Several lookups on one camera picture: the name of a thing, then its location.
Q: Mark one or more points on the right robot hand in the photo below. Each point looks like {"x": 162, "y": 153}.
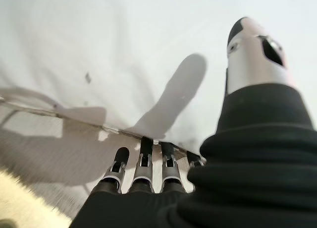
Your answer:
{"x": 247, "y": 176}

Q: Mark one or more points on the white duvet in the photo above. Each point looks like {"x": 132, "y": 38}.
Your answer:
{"x": 99, "y": 39}

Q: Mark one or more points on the pale textured throw blanket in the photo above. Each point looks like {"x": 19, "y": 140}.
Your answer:
{"x": 49, "y": 151}

